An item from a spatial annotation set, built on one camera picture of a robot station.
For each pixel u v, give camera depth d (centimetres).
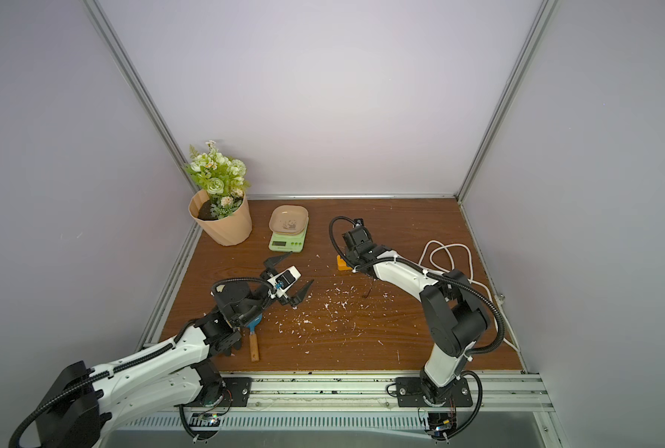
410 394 73
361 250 70
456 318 46
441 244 105
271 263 68
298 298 67
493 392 75
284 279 59
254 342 80
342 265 97
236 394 73
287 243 104
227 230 95
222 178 90
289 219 108
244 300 56
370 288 94
